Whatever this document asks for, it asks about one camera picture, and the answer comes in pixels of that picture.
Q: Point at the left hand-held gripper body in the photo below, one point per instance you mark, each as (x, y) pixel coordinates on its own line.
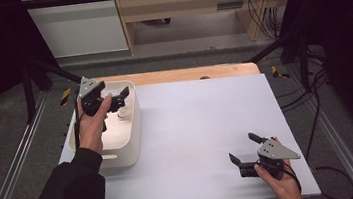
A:
(89, 89)

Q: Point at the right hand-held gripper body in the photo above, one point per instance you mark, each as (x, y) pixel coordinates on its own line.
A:
(276, 152)

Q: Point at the white plastic shuttlecock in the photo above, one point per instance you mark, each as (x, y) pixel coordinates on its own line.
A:
(125, 113)

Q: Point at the white plastic storage bin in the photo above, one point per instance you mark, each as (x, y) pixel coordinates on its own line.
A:
(135, 141)

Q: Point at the person's right hand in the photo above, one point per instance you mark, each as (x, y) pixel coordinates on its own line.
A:
(285, 187)

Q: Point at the person's left hand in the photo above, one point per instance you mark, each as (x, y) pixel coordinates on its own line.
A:
(92, 132)

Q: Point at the yellow black tape strip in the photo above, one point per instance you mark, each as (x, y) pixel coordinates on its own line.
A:
(65, 96)
(275, 72)

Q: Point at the white table cover sheet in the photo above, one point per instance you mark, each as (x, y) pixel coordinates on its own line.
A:
(206, 116)

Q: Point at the white cabinet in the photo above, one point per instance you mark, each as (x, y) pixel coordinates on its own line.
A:
(79, 33)

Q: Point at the black metal stand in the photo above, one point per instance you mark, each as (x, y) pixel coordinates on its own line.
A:
(302, 58)
(29, 89)

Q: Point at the light wooden desk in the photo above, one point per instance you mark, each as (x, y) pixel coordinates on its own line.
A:
(180, 3)

